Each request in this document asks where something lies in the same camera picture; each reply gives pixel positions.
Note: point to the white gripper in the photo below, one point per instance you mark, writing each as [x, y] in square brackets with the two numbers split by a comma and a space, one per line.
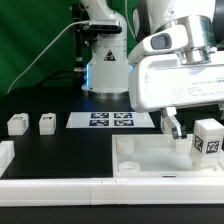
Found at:
[160, 81]

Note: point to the white square tabletop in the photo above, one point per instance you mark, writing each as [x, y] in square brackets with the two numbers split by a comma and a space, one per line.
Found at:
[157, 155]

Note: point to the white marker sheet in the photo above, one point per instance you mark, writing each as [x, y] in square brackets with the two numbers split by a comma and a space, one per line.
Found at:
[109, 120]

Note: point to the white U-shaped fence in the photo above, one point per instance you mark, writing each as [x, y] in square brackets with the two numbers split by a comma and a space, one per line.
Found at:
[102, 191]

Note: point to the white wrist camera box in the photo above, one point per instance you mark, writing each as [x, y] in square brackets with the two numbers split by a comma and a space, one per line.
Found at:
[167, 41]

